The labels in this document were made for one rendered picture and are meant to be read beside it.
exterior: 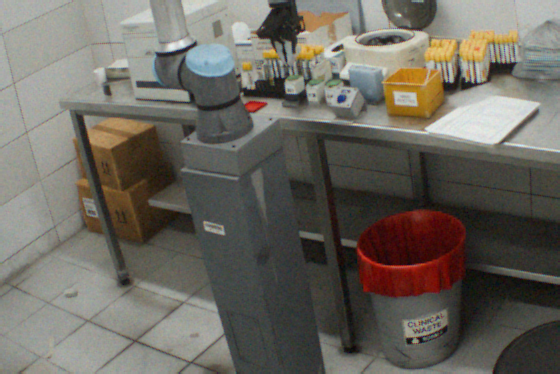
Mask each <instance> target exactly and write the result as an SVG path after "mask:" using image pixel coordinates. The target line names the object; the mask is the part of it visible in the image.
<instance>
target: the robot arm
mask: <svg viewBox="0 0 560 374"><path fill-rule="evenodd" d="M268 2H269V8H273V9H271V10H270V12H269V14H268V16H267V17H266V19H265V21H264V22H263V23H262V25H261V26H260V28H259V30H258V31H257V32H256V34H257V36H258V37H259V39H260V40H266V39H270V42H271V45H272V47H273V49H274V51H275V52H276V53H277V54H278V56H279V57H280V59H281V60H282V61H283V63H284V64H285V65H286V66H288V67H289V68H291V67H293V66H294V63H295V59H296V57H297V56H298V55H299V53H300V52H301V47H300V46H299V45H297V37H296V35H298V34H299V33H300V32H301V33H302V32H306V30H305V24H304V19H303V15H298V13H297V7H296V2H295V0H268ZM149 3H150V9H151V11H152V15H153V16H152V18H153V21H154V24H155V30H156V34H157V36H158V43H157V44H156V46H155V47H154V50H155V54H154V56H153V57H154V60H152V70H153V71H152V74H153V76H154V77H155V78H156V80H157V81H158V83H159V84H161V85H162V86H163V85H165V86H166V87H168V88H170V89H175V90H181V91H188V92H192V93H194V96H195V100H196V104H197V116H196V128H195V131H196V135H197V139H198V140H199V141H200V142H204V143H210V144H217V143H224V142H229V141H233V140H236V139H238V138H240V137H242V136H244V135H246V134H247V133H249V132H250V131H251V130H252V128H253V120H252V117H251V115H250V114H249V112H248V110H247V109H246V107H245V105H244V104H243V102H242V101H241V94H240V90H239V86H238V82H237V77H236V72H235V69H234V61H233V58H232V57H231V54H230V49H229V48H228V47H225V46H223V45H220V44H214V43H211V44H201V45H197V42H196V39H197V38H196V36H193V35H191V34H189V32H188V25H187V22H186V18H185V15H184V13H185V11H184V8H183V5H182V2H181V0H149ZM301 21H302V22H303V27H304V28H303V29H301V25H300V22H301ZM298 23H299V26H298ZM299 30H300V31H299ZM286 40H287V42H286Z"/></svg>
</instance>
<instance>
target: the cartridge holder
mask: <svg viewBox="0 0 560 374"><path fill-rule="evenodd" d="M284 95H285V101H283V102H282V106H283V107H293V108H297V107H299V106H300V105H301V104H303V103H304V102H306V101H307V100H308V96H307V90H306V89H304V90H303V91H301V92H299V93H298V94H291V93H284Z"/></svg>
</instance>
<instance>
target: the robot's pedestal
mask: <svg viewBox="0 0 560 374"><path fill-rule="evenodd" d="M283 150H284V149H283V147H281V148H280V149H278V150H277V151H275V152H274V153H273V154H271V155H270V156H268V157H267V158H265V159H264V160H263V161H261V162H260V163H258V164H257V165H256V166H254V167H253V168H251V169H250V170H248V171H247V172H246V173H244V174H243V175H241V176H236V175H230V174H224V173H217V172H211V171H206V170H199V169H193V168H187V167H186V166H185V167H183V168H182V169H180V173H181V175H182V179H183V183H184V187H185V191H186V195H187V199H188V203H189V207H190V211H191V214H192V218H193V222H194V226H195V229H196V233H197V237H198V241H199V245H200V249H201V252H202V256H203V260H204V264H205V268H206V272H207V275H208V279H209V283H210V287H211V290H212V293H213V295H214V297H215V301H216V305H217V309H218V313H219V316H220V320H221V324H222V327H223V330H224V334H225V337H226V341H227V345H228V348H229V352H230V355H231V359H232V363H233V365H234V369H235V372H236V374H326V370H325V365H324V360H323V356H322V351H321V347H320V338H319V332H318V328H317V323H316V319H315V314H314V309H313V304H312V299H311V294H310V292H311V289H310V285H309V280H308V274H307V269H306V264H305V259H304V255H303V250H302V244H301V239H300V234H299V229H298V224H297V219H296V214H295V208H294V203H293V198H292V193H291V188H290V183H289V177H288V172H287V167H286V162H285V157H284V152H283Z"/></svg>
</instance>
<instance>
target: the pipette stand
mask: <svg viewBox="0 0 560 374"><path fill-rule="evenodd" d="M347 70H348V77H349V83H350V86H351V88H357V89H358V90H359V92H360V94H361V95H362V97H363V99H364V100H365V101H366V104H367V105H372V106H377V105H379V104H380V103H382V101H384V100H385V96H384V88H383V84H382V82H383V81H384V75H383V72H382V68H376V67H367V66H365V69H363V66H359V65H356V66H352V67H350V68H348V69H347Z"/></svg>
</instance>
